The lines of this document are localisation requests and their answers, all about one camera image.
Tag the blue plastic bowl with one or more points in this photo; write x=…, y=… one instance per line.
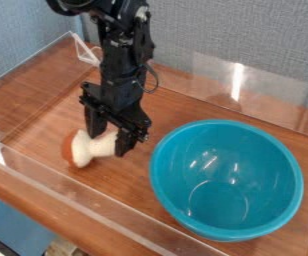
x=226, y=179

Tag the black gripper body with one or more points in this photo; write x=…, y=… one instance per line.
x=123, y=69

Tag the plush mushroom brown cap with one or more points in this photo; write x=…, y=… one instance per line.
x=79, y=149

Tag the clear acrylic barrier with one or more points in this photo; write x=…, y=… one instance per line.
x=28, y=181
x=36, y=83
x=253, y=92

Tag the clear acrylic corner bracket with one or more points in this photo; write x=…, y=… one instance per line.
x=84, y=53

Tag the clear acrylic back barrier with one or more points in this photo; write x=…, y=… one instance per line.
x=253, y=92

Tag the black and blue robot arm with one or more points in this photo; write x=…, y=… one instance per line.
x=122, y=21

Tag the clear acrylic left barrier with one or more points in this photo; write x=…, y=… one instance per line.
x=36, y=83

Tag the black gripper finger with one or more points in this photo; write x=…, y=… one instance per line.
x=95, y=120
x=124, y=142

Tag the clear acrylic front barrier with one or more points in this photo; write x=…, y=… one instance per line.
x=28, y=181

